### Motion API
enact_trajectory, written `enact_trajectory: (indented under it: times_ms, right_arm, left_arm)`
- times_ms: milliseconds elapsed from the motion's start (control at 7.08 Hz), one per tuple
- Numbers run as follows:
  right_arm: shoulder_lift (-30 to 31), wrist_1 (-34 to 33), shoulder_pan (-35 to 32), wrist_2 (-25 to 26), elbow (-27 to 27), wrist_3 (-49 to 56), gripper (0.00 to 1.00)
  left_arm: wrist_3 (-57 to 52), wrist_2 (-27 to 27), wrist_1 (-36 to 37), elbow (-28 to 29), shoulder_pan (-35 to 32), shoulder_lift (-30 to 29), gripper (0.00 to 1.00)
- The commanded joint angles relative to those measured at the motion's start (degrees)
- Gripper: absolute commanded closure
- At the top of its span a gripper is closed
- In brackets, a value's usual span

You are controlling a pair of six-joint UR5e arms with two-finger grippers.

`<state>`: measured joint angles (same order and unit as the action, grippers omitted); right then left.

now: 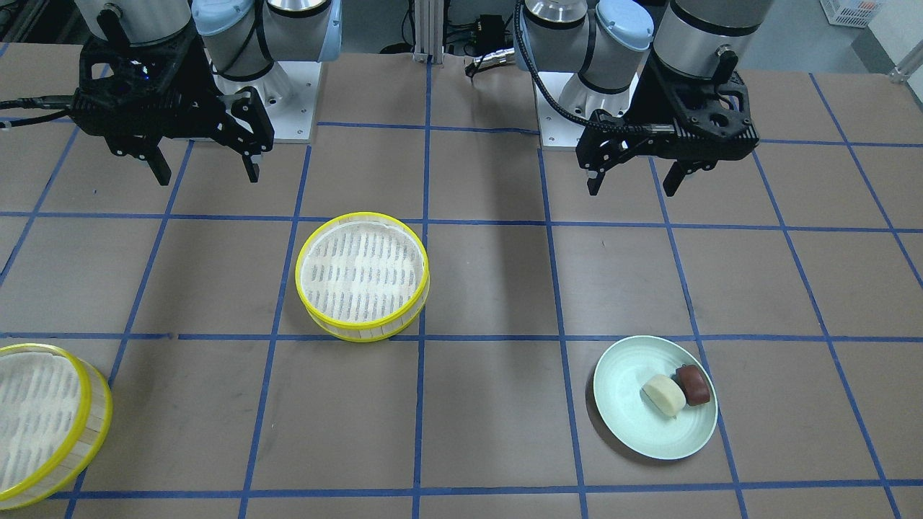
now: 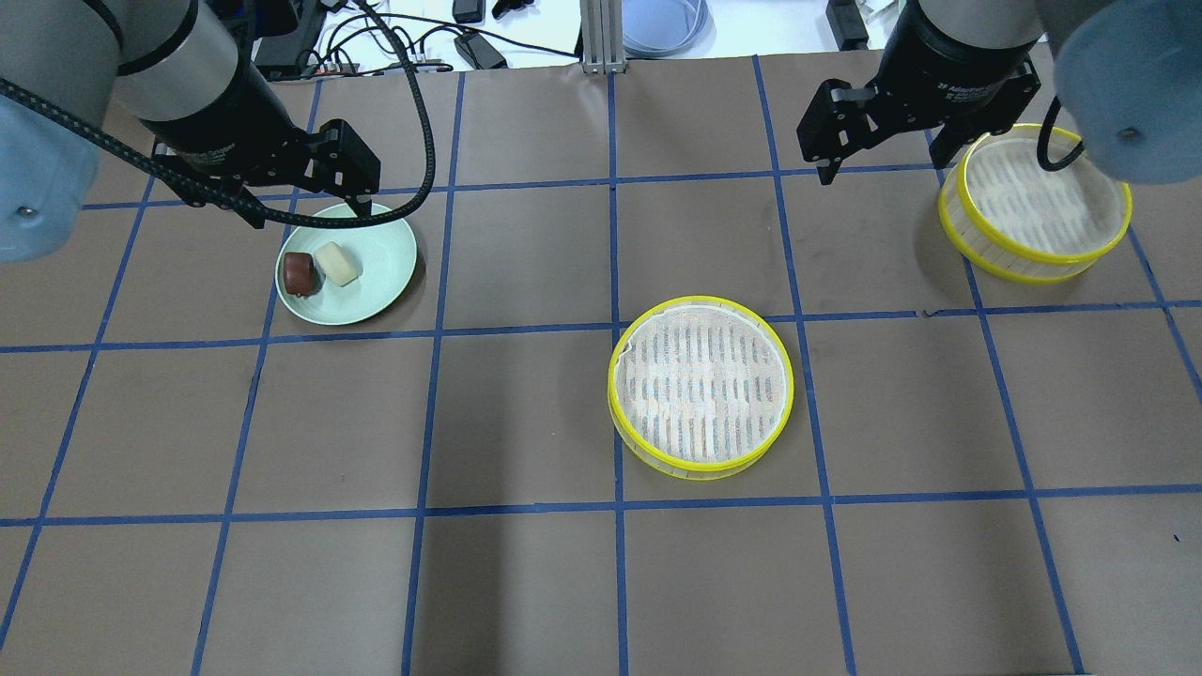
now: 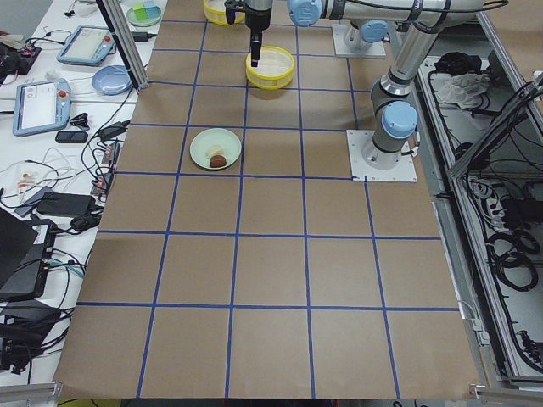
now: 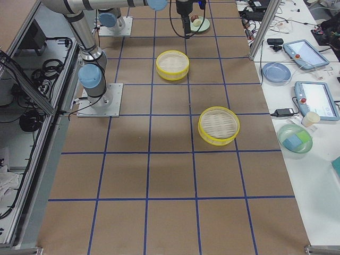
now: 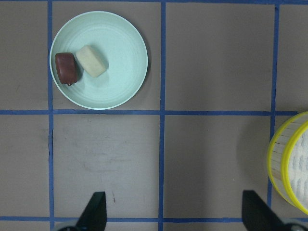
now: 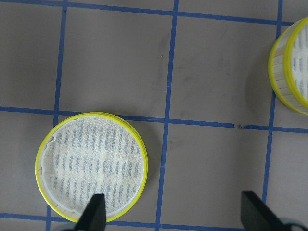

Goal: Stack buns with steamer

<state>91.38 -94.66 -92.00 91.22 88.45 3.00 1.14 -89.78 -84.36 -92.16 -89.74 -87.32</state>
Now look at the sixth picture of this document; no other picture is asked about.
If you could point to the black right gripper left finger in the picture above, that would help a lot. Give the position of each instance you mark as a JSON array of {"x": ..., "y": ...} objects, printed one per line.
[{"x": 94, "y": 215}]

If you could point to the yellow bamboo steamer centre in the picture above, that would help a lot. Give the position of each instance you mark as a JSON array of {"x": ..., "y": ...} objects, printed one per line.
[{"x": 288, "y": 67}]

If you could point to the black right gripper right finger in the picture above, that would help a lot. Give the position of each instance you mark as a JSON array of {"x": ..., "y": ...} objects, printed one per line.
[{"x": 256, "y": 216}]

